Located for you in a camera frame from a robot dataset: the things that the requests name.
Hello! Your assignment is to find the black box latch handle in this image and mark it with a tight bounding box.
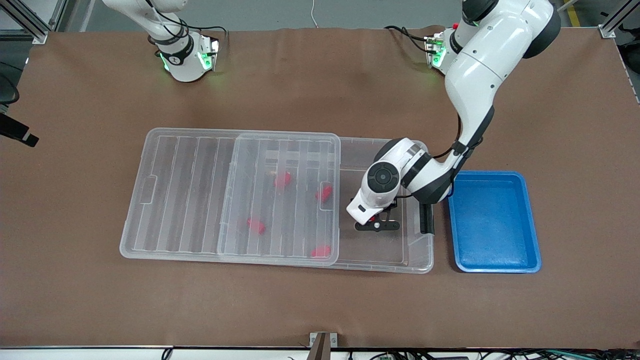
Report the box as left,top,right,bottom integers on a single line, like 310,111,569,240
419,202,435,236

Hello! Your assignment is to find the clear plastic storage box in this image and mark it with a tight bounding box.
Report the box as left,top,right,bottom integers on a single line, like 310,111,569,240
218,134,435,274

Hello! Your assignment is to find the black right arm base cable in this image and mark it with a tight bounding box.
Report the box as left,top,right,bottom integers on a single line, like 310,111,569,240
177,24,229,41

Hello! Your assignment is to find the black left arm base cable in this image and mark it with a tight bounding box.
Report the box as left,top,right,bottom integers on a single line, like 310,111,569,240
384,25,432,54

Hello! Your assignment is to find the brown table cover sheet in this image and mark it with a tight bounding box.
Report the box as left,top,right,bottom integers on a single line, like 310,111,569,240
0,26,640,350

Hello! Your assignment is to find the blue plastic tray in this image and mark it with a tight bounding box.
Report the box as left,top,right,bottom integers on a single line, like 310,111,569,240
447,170,543,274

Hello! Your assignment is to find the aluminium frame profile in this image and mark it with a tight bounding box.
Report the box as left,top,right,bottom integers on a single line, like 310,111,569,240
0,0,68,45
598,0,640,39

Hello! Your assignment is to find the metal bracket with post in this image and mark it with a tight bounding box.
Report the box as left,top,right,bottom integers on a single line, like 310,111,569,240
309,332,338,360

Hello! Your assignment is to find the black arm base cable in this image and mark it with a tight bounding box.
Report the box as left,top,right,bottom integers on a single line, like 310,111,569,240
177,24,229,41
384,25,432,54

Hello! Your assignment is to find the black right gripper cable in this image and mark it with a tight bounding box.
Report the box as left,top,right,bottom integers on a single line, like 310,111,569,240
0,62,21,106

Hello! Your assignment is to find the clear ribbed plastic lid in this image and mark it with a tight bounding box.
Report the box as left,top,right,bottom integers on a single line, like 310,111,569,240
119,127,342,268

